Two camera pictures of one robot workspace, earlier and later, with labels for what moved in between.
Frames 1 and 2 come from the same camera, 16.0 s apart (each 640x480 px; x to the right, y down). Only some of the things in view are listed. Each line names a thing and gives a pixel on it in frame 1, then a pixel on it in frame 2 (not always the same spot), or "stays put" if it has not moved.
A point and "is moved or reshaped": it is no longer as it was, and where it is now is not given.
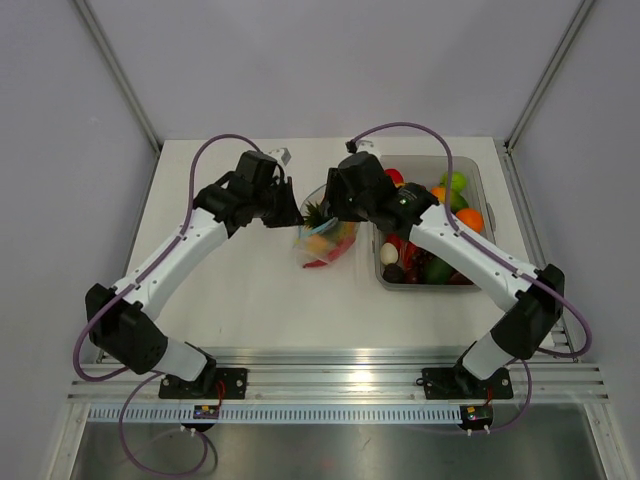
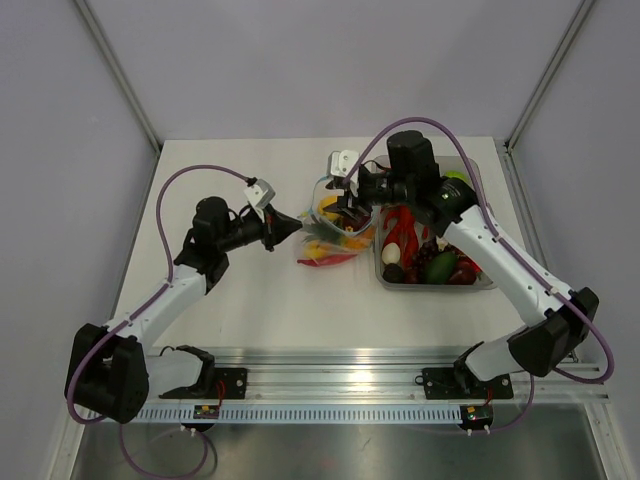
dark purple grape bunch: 416,274 stays put
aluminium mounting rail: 353,376 stays put
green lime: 459,180 stays put
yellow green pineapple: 320,220 -> 322,239
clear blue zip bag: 321,239 is moved or reshaped
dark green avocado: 437,272 stays put
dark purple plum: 393,273 stays put
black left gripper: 291,215 -> 276,228
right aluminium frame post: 547,73 stays put
